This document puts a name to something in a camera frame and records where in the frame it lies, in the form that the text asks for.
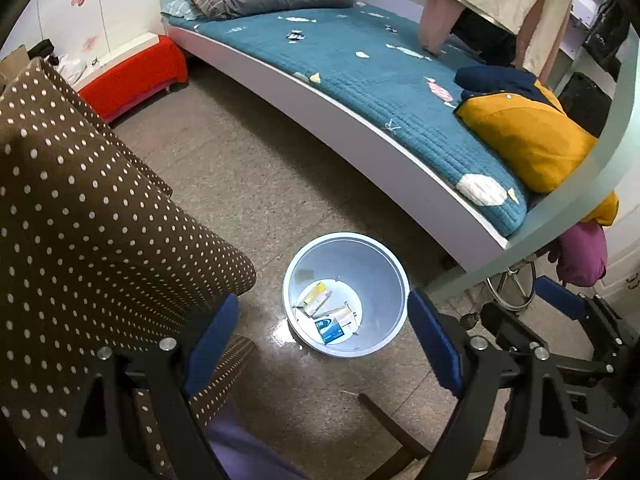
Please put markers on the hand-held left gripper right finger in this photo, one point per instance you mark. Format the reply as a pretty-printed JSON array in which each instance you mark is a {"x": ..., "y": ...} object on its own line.
[{"x": 435, "y": 345}]

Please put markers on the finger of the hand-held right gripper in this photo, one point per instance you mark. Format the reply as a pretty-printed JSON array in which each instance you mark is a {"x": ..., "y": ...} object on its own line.
[
  {"x": 560, "y": 296},
  {"x": 505, "y": 322}
]

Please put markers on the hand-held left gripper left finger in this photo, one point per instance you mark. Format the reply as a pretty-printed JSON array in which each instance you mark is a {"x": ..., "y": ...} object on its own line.
[{"x": 210, "y": 345}]

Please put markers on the light blue plastic waste bin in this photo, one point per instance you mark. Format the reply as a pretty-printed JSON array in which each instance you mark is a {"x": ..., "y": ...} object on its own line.
[{"x": 350, "y": 260}]

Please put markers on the chrome chair base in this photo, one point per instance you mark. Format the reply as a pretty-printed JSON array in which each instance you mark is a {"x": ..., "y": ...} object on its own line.
[{"x": 520, "y": 305}]

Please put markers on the black chair caster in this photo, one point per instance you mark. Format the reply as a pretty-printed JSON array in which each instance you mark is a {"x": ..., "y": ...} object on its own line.
[{"x": 470, "y": 318}]

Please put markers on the purple garment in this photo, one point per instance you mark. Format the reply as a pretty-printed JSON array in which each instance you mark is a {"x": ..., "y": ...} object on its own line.
[{"x": 582, "y": 255}]

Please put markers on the white cabinet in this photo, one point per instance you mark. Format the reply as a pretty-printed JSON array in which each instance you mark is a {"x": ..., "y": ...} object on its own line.
[{"x": 625, "y": 275}]

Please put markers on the wooden chair leg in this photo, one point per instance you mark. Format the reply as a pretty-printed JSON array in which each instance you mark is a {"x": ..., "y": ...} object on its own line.
[{"x": 390, "y": 422}]

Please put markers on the white crumpled wrapper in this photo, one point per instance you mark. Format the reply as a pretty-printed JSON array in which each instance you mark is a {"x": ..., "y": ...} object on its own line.
[{"x": 347, "y": 316}]

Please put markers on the blue and white packet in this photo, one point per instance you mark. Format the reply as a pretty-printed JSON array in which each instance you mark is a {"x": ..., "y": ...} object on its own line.
[{"x": 330, "y": 331}]

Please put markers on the person's lavender trouser leg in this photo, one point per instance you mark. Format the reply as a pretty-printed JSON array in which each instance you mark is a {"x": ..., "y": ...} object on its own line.
[{"x": 250, "y": 450}]

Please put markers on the yellow and white packet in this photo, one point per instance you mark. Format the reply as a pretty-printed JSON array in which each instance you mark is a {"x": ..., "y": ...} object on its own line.
[{"x": 312, "y": 296}]

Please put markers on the yellow jacket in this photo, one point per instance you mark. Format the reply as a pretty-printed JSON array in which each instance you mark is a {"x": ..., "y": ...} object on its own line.
[{"x": 530, "y": 135}]

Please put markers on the brown polka dot cloth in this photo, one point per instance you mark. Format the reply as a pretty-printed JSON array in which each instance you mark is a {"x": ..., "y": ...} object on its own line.
[{"x": 90, "y": 220}]

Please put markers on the black chair back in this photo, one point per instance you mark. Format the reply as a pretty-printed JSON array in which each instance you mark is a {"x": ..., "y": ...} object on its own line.
[{"x": 585, "y": 102}]

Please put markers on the navy garment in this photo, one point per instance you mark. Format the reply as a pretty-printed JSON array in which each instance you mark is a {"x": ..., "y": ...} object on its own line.
[{"x": 495, "y": 82}]

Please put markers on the black bag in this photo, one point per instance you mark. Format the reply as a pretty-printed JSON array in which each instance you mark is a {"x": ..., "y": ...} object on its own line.
[{"x": 607, "y": 35}]

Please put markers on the red bench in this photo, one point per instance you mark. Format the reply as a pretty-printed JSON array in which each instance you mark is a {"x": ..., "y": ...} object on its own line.
[{"x": 135, "y": 77}]

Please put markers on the teal quilted bed cover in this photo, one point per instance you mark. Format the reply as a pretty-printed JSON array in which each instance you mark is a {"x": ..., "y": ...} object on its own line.
[{"x": 350, "y": 55}]

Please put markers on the white plastic bag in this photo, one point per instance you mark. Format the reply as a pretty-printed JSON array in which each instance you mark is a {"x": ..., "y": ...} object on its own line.
[{"x": 70, "y": 67}]

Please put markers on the light blue plaid pillow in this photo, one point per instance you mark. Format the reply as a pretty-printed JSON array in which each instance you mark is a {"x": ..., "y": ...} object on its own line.
[{"x": 177, "y": 9}]

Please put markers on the black cloth item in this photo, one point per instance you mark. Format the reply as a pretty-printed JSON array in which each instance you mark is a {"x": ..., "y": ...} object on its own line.
[{"x": 41, "y": 48}]

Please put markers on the grey plaid pillow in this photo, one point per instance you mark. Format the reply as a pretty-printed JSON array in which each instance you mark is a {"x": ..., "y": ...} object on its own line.
[{"x": 210, "y": 2}]

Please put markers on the cardboard box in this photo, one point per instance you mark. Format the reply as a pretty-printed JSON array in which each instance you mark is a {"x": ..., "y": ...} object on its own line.
[{"x": 12, "y": 65}]

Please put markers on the pink butterfly wall sticker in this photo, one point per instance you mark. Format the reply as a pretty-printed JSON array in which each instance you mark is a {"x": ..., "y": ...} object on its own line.
[{"x": 90, "y": 43}]

